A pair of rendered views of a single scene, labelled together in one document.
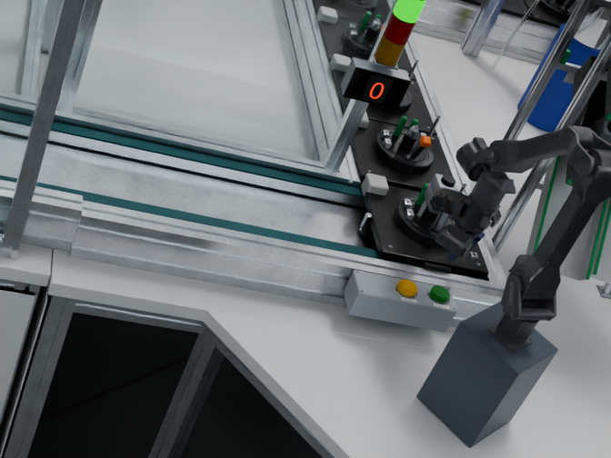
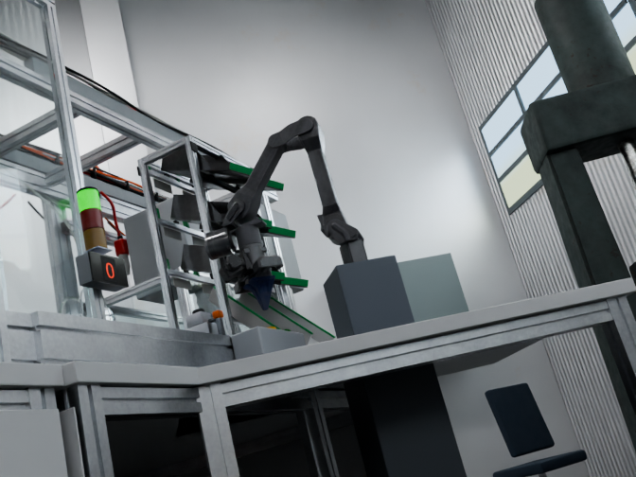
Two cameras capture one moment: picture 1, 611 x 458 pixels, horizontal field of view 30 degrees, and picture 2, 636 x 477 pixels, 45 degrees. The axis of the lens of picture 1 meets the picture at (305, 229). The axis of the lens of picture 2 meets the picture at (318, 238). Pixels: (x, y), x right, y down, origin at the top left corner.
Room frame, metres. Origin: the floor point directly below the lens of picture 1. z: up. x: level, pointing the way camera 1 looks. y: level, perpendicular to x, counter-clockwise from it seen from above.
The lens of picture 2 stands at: (0.57, 0.85, 0.62)
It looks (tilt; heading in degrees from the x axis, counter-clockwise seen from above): 18 degrees up; 313
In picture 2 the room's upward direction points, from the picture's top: 15 degrees counter-clockwise
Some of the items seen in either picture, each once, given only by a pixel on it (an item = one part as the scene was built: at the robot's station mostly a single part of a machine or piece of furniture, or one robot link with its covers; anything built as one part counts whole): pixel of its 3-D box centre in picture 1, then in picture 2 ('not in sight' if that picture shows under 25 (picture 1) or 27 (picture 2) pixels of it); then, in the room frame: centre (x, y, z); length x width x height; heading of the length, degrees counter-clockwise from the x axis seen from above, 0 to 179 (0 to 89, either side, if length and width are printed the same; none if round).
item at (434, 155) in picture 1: (409, 139); not in sight; (2.28, -0.13, 1.01); 0.24 x 0.24 x 0.13; 22
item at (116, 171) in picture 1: (280, 212); not in sight; (1.95, 0.06, 0.91); 0.84 x 0.28 x 0.10; 112
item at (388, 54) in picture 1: (389, 48); (95, 240); (2.08, -0.01, 1.28); 0.05 x 0.05 x 0.05
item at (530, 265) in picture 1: (565, 227); (322, 180); (1.69, -0.40, 1.30); 0.07 x 0.06 x 0.32; 124
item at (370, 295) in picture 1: (400, 301); (271, 346); (1.81, -0.23, 0.93); 0.21 x 0.07 x 0.06; 112
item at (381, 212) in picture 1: (423, 228); not in sight; (2.04, -0.23, 0.96); 0.24 x 0.24 x 0.02; 22
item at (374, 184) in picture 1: (375, 187); not in sight; (2.09, -0.10, 0.97); 0.05 x 0.05 x 0.04; 22
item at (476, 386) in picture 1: (485, 373); (369, 311); (1.67, -0.41, 0.96); 0.14 x 0.14 x 0.20; 60
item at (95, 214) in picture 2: (399, 27); (92, 221); (2.08, -0.01, 1.33); 0.05 x 0.05 x 0.05
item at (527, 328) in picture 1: (518, 323); (354, 257); (1.67, -0.41, 1.09); 0.07 x 0.07 x 0.06; 60
